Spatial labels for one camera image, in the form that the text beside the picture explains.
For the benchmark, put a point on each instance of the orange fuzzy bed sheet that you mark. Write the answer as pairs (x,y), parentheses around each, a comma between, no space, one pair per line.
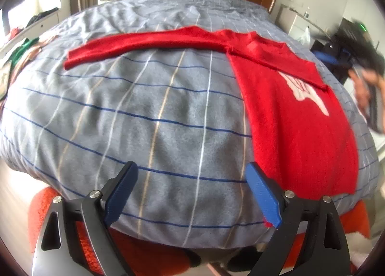
(150,255)

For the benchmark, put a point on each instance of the phone in brown case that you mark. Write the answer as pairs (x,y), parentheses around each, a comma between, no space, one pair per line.
(5,80)

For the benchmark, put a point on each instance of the dark clothes pile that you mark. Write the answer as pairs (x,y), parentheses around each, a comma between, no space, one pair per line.
(42,16)

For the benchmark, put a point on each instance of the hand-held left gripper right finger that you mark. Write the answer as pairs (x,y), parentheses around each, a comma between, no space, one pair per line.
(263,195)

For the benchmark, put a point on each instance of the green and white garment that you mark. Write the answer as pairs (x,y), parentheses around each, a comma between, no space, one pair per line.
(22,50)

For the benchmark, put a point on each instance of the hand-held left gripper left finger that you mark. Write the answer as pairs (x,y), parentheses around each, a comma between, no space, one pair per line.
(123,191)

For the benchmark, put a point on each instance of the person's right hand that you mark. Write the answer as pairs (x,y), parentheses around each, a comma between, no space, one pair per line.
(362,83)

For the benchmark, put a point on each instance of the red sweater with white print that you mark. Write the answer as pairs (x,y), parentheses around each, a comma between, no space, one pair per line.
(294,143)

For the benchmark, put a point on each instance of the clear water bottle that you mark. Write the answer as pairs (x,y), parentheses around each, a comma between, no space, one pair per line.
(307,13)

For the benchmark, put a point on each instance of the white desk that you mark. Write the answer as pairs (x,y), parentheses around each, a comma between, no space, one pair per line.
(290,19)

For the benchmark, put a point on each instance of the black jacket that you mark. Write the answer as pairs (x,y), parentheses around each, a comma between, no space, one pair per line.
(340,71)

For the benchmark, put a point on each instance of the white dresser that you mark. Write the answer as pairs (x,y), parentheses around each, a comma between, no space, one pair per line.
(39,28)

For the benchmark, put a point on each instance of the grey-blue checked bed blanket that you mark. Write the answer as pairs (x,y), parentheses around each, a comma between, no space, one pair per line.
(120,113)

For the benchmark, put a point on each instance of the blue garment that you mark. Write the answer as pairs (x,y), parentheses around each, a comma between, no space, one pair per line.
(330,58)

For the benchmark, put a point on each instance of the small red cloth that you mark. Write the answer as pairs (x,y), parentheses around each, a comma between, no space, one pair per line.
(15,32)

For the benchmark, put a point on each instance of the window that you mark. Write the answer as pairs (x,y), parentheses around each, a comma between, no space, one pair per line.
(13,2)

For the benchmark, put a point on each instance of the white plastic bag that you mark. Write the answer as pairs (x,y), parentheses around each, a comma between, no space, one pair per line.
(303,35)

